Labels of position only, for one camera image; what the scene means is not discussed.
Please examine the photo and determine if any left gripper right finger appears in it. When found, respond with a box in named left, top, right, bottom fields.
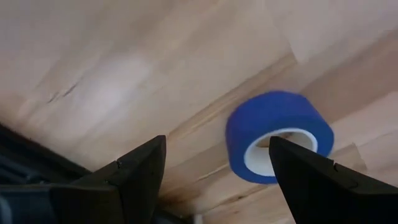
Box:
left=269, top=135, right=398, bottom=224

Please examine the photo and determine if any dark blue tape roll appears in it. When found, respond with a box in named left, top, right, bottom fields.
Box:
left=224, top=90, right=335, bottom=185

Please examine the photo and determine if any black aluminium rig frame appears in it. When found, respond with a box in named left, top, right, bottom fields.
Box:
left=0, top=123, right=94, bottom=187

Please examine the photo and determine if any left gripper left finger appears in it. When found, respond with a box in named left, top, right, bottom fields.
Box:
left=74, top=134, right=167, bottom=224

